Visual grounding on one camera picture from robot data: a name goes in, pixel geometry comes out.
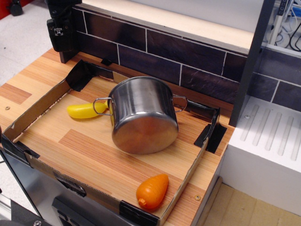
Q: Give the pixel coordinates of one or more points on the stainless steel metal pot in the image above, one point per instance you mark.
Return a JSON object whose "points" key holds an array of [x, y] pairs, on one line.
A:
{"points": [[143, 115]]}

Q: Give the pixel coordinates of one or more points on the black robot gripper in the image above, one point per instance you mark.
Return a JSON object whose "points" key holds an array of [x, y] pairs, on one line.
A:
{"points": [[60, 31]]}

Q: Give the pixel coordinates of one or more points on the orange toy carrot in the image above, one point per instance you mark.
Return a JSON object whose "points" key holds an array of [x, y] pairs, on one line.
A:
{"points": [[151, 192]]}

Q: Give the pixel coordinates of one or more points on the cardboard fence with black tape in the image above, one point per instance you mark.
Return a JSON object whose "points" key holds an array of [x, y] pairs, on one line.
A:
{"points": [[71, 170]]}

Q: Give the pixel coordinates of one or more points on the white toy sink drainboard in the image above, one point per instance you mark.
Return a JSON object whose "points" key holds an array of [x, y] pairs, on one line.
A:
{"points": [[263, 157]]}

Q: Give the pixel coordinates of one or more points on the dark grey left post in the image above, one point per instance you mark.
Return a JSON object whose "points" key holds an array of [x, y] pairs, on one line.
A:
{"points": [[65, 56]]}

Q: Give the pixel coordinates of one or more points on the yellow toy banana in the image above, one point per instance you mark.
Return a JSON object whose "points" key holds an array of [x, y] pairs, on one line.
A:
{"points": [[87, 111]]}

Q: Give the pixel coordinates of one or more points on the dark grey vertical post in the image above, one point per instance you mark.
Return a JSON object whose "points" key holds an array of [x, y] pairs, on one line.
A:
{"points": [[240, 100]]}

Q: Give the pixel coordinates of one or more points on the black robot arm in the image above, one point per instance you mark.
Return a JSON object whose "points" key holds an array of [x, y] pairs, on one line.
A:
{"points": [[61, 6]]}

